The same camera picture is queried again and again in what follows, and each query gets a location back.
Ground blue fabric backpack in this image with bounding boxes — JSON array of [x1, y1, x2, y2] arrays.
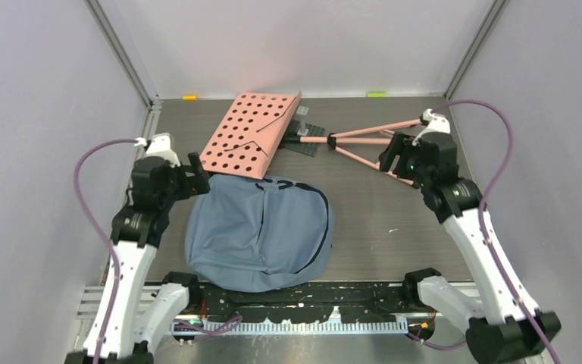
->
[[184, 174, 336, 293]]

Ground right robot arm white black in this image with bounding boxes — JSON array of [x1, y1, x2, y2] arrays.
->
[[379, 132, 562, 363]]

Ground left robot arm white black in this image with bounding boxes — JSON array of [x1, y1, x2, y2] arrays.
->
[[65, 152, 210, 363]]

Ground pink perforated stand board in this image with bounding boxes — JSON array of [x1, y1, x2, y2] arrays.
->
[[200, 92, 302, 179]]

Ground pink folding stand legs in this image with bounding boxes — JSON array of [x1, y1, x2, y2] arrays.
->
[[299, 119, 421, 171]]

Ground dark grey lego baseplate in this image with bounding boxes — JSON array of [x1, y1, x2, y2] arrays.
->
[[279, 120, 327, 157]]

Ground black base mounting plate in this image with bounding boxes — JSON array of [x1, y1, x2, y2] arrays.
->
[[186, 281, 433, 324]]

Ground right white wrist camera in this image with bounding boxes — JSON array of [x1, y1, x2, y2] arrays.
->
[[411, 108, 451, 146]]

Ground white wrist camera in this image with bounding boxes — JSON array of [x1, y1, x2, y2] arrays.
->
[[411, 108, 451, 146], [134, 133, 181, 168]]

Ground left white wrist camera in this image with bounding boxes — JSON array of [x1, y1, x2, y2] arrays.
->
[[134, 133, 181, 168]]

